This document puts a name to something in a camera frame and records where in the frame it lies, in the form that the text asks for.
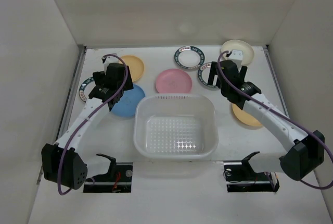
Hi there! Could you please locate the patterned rim plate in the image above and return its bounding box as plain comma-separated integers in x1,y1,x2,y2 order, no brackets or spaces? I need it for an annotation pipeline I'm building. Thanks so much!
197,62,221,90
174,46,206,70
78,77,95,103

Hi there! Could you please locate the cream plate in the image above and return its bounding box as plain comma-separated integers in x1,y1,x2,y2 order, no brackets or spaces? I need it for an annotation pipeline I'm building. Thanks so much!
221,40,254,66

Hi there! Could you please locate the blue plate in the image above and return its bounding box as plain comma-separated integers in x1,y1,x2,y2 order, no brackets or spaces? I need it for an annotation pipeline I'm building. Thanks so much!
111,85,145,117

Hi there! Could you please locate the patterned rim plate top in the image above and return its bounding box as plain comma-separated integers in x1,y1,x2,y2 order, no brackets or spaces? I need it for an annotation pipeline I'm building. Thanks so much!
174,46,206,70

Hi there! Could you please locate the orange plate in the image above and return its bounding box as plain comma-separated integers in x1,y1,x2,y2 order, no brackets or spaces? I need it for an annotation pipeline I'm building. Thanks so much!
232,104,263,127
121,55,145,83

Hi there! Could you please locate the pink plate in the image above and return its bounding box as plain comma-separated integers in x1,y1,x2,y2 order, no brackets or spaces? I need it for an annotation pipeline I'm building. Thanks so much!
155,69,193,93

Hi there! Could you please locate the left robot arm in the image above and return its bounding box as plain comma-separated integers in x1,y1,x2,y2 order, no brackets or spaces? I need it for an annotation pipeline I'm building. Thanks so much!
41,63,134,195

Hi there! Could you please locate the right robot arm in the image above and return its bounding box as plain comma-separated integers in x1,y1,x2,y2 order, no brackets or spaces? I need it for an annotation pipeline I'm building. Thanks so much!
209,60,324,181

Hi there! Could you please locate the white plastic bin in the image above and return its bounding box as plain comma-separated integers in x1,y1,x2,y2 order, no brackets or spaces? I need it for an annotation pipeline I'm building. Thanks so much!
133,94,219,161

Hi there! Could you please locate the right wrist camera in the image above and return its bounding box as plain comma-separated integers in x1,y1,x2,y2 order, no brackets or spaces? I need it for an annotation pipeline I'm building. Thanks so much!
226,49,244,67

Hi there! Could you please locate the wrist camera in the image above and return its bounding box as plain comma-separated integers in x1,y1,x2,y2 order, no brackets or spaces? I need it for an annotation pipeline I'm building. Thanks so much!
101,56,119,72
226,49,244,67

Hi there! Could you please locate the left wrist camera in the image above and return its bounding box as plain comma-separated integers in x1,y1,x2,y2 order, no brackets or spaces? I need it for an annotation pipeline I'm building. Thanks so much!
101,56,119,72

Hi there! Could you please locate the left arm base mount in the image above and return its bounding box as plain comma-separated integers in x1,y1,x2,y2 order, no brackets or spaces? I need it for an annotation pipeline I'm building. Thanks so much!
83,154,133,193

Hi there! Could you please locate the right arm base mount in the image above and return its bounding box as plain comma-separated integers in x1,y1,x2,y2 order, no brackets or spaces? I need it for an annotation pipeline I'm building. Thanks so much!
223,152,280,193

